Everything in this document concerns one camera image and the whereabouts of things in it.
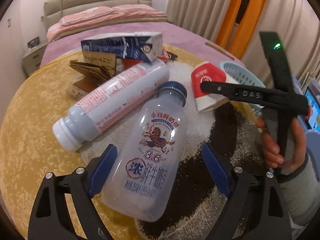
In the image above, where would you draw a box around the red and white paper cup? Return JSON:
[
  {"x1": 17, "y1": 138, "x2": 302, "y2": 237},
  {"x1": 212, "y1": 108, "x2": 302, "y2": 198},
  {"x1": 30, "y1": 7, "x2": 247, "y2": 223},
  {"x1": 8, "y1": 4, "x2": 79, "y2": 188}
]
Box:
[{"x1": 190, "y1": 61, "x2": 238, "y2": 113}]

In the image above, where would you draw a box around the clear milk bottle blue cap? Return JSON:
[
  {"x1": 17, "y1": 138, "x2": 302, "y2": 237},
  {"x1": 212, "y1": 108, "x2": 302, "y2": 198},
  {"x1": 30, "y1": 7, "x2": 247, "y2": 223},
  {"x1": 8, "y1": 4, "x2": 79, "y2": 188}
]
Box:
[{"x1": 102, "y1": 81, "x2": 188, "y2": 222}]

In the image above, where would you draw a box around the grey bottle red label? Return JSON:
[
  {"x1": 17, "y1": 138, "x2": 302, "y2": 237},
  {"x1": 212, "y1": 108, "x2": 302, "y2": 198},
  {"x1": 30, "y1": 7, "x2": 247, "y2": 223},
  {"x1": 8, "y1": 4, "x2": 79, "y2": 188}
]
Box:
[{"x1": 53, "y1": 59, "x2": 170, "y2": 152}]

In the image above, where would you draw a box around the dark blue milk carton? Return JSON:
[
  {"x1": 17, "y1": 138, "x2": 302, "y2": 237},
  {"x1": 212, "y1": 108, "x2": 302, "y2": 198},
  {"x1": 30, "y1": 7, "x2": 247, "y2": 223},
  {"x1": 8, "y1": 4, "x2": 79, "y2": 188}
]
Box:
[{"x1": 81, "y1": 31, "x2": 163, "y2": 63}]

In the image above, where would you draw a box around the grey sleeve forearm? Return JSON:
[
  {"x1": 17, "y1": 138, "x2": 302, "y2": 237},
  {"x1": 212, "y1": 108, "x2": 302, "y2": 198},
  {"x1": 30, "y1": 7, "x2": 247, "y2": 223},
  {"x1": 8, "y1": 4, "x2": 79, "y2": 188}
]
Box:
[{"x1": 277, "y1": 154, "x2": 319, "y2": 226}]

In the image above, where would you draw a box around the person's right hand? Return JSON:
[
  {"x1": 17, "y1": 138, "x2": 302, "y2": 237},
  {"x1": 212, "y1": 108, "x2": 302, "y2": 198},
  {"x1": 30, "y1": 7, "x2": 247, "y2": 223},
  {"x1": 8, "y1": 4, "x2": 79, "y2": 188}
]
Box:
[{"x1": 255, "y1": 116, "x2": 306, "y2": 173}]

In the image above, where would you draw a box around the light blue plastic basket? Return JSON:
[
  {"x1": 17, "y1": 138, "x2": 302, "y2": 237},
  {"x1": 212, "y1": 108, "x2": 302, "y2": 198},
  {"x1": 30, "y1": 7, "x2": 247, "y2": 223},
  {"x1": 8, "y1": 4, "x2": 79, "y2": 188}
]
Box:
[{"x1": 220, "y1": 61, "x2": 266, "y2": 116}]

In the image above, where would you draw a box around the light blue chair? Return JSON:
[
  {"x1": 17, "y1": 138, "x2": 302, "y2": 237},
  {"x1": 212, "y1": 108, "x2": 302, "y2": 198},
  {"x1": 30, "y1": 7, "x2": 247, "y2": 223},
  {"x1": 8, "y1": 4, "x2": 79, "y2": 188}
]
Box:
[{"x1": 305, "y1": 129, "x2": 320, "y2": 181}]

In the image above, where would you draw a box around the wooden bed brush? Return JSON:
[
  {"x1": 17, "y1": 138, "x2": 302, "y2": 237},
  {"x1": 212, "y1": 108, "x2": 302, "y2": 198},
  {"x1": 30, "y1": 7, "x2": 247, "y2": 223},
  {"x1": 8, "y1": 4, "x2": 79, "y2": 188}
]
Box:
[{"x1": 205, "y1": 42, "x2": 235, "y2": 61}]

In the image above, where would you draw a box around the orange curtain right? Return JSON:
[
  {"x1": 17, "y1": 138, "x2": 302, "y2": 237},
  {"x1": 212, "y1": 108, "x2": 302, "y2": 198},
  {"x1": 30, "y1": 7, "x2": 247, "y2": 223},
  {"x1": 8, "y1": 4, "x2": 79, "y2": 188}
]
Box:
[{"x1": 228, "y1": 0, "x2": 266, "y2": 59}]

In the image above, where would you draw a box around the orange curtain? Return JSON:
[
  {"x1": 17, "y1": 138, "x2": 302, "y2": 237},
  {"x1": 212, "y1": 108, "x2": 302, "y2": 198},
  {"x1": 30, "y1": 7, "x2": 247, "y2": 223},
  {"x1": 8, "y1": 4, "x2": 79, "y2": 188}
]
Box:
[
  {"x1": 228, "y1": 0, "x2": 266, "y2": 59},
  {"x1": 215, "y1": 0, "x2": 242, "y2": 48}
]

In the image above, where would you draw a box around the orange curtain left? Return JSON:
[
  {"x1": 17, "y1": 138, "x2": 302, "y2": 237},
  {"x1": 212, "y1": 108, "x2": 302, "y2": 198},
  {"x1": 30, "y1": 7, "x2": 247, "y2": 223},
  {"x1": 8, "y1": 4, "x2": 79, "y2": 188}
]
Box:
[{"x1": 215, "y1": 0, "x2": 242, "y2": 48}]

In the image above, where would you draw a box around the beige curtain right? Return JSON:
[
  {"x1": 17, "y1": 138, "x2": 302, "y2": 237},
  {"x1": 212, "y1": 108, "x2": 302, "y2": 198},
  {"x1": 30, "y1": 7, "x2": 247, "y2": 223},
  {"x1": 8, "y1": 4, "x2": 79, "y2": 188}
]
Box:
[{"x1": 241, "y1": 0, "x2": 319, "y2": 88}]

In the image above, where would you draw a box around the beige curtain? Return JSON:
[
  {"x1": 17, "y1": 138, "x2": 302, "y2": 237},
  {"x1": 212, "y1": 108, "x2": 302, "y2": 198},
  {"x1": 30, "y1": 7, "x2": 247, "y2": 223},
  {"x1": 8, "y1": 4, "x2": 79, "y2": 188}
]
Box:
[
  {"x1": 241, "y1": 0, "x2": 319, "y2": 88},
  {"x1": 166, "y1": 0, "x2": 231, "y2": 41}
]

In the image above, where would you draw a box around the black hair clip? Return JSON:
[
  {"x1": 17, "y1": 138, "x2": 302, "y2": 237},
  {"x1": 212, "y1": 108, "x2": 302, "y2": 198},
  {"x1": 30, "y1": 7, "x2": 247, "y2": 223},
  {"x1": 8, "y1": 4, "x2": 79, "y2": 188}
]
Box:
[{"x1": 167, "y1": 51, "x2": 178, "y2": 61}]

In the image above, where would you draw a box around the red card box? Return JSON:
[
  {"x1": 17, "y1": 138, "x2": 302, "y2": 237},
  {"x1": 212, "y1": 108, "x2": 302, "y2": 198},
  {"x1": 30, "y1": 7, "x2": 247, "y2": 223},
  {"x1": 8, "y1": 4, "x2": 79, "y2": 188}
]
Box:
[{"x1": 157, "y1": 46, "x2": 170, "y2": 64}]

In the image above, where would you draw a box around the beige curtain left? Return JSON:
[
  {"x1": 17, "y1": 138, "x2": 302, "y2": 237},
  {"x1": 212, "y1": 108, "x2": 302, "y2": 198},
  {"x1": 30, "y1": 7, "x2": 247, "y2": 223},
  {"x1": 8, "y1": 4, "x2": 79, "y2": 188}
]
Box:
[{"x1": 166, "y1": 0, "x2": 231, "y2": 41}]

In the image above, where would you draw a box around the purple bed cover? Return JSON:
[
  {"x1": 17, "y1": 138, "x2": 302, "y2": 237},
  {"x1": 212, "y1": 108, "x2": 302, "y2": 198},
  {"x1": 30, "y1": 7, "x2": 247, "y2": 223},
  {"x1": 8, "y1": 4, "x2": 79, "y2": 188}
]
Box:
[{"x1": 41, "y1": 22, "x2": 244, "y2": 67}]

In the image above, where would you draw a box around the yellow round table cloth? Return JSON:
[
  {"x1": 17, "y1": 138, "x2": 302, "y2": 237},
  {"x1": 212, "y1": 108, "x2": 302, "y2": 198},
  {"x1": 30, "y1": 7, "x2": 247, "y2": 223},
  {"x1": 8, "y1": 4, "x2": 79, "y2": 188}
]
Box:
[{"x1": 1, "y1": 45, "x2": 264, "y2": 239}]

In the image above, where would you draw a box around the white wardrobe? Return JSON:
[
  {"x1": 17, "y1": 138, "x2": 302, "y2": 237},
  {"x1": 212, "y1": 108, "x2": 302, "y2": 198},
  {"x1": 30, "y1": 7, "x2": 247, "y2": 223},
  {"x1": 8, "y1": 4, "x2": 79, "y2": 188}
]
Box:
[{"x1": 0, "y1": 0, "x2": 26, "y2": 119}]

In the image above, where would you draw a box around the pink pillow right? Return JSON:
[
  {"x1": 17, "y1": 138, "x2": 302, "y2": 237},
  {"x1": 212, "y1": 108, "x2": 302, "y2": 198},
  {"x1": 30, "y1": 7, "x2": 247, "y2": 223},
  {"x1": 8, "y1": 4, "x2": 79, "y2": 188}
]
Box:
[{"x1": 112, "y1": 4, "x2": 155, "y2": 13}]

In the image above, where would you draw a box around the pink pillow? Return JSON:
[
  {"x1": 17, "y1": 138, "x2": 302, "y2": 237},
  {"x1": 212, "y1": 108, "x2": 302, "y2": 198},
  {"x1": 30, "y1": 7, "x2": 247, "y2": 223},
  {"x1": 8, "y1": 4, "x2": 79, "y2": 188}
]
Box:
[
  {"x1": 59, "y1": 7, "x2": 115, "y2": 27},
  {"x1": 112, "y1": 4, "x2": 155, "y2": 13}
]

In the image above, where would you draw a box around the brown cardboard piece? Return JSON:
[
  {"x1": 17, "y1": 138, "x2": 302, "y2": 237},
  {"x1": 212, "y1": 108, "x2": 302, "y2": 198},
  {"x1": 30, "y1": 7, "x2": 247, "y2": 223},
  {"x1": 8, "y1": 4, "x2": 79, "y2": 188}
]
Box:
[{"x1": 66, "y1": 51, "x2": 117, "y2": 100}]

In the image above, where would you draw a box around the grey bedside table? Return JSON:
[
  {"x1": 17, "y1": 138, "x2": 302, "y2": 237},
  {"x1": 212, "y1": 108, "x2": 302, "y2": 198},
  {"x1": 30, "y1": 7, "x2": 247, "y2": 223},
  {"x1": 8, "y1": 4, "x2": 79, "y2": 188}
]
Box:
[{"x1": 23, "y1": 43, "x2": 48, "y2": 76}]

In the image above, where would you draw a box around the pink folded quilt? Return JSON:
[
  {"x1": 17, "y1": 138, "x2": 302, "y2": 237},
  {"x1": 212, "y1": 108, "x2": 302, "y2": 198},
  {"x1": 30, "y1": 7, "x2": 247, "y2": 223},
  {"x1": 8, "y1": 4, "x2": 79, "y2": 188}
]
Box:
[{"x1": 47, "y1": 10, "x2": 168, "y2": 43}]

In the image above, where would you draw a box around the pink pillow left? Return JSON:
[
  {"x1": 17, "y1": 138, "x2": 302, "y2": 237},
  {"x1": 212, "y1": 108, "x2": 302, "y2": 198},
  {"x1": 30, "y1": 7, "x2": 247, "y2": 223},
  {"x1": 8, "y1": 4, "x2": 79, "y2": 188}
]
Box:
[{"x1": 59, "y1": 7, "x2": 115, "y2": 27}]

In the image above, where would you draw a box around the beige bed headboard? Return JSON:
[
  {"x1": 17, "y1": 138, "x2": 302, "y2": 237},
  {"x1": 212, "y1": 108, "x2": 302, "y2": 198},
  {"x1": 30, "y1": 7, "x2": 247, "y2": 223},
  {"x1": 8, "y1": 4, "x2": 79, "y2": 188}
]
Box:
[{"x1": 42, "y1": 0, "x2": 152, "y2": 30}]

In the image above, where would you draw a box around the small picture frame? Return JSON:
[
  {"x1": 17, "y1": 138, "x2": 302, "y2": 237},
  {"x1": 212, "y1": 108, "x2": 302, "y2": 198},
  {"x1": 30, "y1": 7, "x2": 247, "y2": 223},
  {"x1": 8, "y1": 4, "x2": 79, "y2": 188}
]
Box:
[{"x1": 27, "y1": 36, "x2": 40, "y2": 49}]

